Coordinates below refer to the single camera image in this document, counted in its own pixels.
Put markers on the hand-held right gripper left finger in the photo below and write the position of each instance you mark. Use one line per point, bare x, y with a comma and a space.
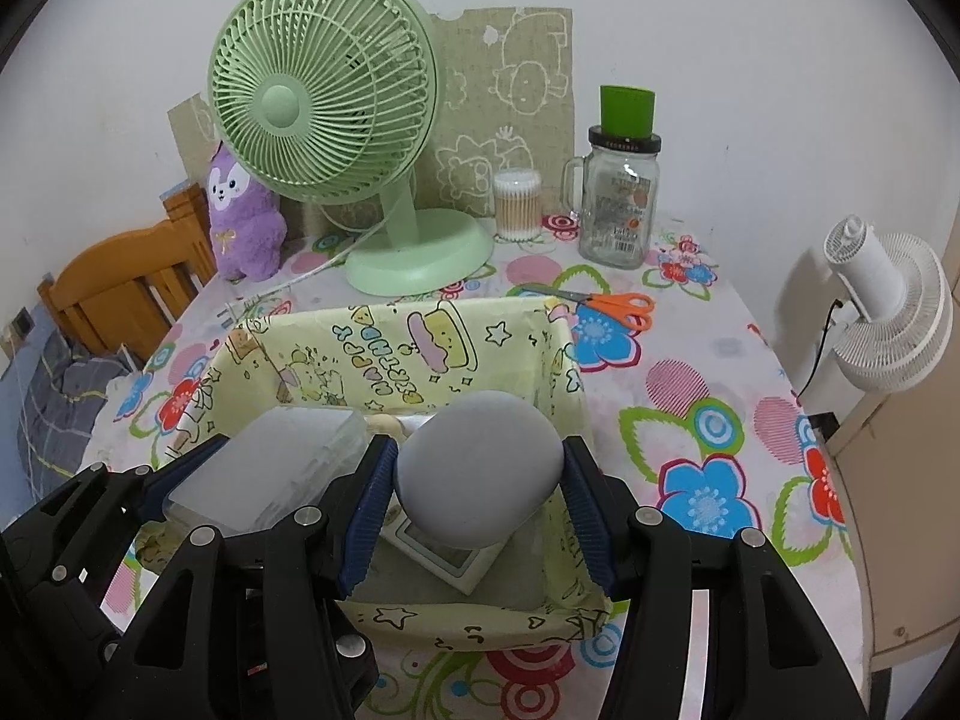
367, 529

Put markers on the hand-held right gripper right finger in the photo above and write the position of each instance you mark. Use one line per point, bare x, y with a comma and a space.
589, 532

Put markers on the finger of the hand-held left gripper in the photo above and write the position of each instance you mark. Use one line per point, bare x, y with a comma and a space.
364, 664
161, 499

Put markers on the translucent plastic box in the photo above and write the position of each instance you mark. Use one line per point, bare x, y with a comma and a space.
262, 465

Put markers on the grey oval object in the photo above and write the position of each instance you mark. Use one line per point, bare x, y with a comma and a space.
480, 465

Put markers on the yellow printed fabric basket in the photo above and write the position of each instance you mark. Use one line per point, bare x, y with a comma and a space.
360, 345

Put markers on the white device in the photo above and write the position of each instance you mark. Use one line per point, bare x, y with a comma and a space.
442, 562

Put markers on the small wooden ball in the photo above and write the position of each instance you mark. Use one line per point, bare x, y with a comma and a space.
386, 426

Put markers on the white cloth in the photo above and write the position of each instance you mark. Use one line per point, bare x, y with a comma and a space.
124, 390

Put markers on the grey plaid blanket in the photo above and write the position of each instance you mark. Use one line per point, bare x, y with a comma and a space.
60, 405

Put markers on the wooden chair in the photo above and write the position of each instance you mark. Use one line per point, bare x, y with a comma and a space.
105, 285

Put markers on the purple plush toy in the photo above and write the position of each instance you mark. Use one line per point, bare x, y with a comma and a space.
240, 240

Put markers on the blue flat item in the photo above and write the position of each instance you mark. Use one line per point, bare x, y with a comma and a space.
178, 191

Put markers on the beige wooden board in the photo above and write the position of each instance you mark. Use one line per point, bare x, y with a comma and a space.
900, 502

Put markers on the glass jar mug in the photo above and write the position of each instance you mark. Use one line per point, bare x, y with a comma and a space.
615, 210

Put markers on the cotton swab jar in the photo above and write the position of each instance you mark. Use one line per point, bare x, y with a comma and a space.
517, 206

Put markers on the white clip fan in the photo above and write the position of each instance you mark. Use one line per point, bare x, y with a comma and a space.
892, 330

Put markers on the green desk fan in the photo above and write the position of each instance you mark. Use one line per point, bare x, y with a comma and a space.
285, 105

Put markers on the green plastic cup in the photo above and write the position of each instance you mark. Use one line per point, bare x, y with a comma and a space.
626, 109

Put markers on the beige printed linen board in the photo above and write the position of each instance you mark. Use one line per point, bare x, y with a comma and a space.
517, 90

